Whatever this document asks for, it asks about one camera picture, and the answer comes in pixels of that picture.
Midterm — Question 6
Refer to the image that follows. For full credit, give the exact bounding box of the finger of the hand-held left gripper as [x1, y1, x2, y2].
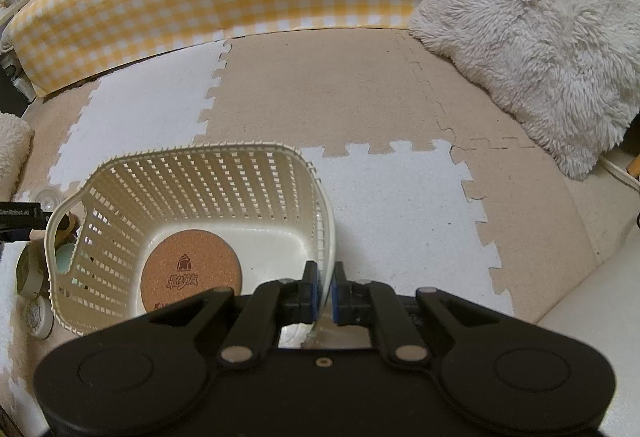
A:
[0, 229, 48, 244]

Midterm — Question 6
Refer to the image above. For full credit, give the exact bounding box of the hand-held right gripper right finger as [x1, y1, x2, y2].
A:
[332, 262, 514, 365]

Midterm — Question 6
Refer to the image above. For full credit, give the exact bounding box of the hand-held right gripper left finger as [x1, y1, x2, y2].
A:
[145, 261, 319, 364]

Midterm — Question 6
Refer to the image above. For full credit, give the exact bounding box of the teal round container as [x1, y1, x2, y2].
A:
[54, 244, 77, 277]

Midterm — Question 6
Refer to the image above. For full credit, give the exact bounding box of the cream plastic lattice basket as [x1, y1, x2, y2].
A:
[45, 143, 337, 349]

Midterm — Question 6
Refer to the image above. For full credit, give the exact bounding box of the clear round plastic lid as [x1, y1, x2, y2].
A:
[36, 188, 67, 210]

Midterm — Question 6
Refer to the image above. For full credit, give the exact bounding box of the olive tape roll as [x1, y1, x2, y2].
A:
[14, 244, 51, 299]

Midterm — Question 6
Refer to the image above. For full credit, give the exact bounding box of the cream fluffy cushion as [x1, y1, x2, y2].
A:
[0, 112, 35, 199]

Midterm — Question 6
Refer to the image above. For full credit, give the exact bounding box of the white foam puzzle mat tile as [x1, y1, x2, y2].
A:
[55, 40, 236, 199]
[300, 140, 516, 318]

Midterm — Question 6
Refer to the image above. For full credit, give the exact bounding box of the round cork coaster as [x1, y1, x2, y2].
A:
[141, 232, 244, 314]

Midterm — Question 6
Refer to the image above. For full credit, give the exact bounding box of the beige foam puzzle mat tile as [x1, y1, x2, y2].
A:
[395, 30, 623, 320]
[192, 30, 458, 159]

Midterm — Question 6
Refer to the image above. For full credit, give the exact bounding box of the white fluffy pillow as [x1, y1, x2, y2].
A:
[407, 0, 640, 181]

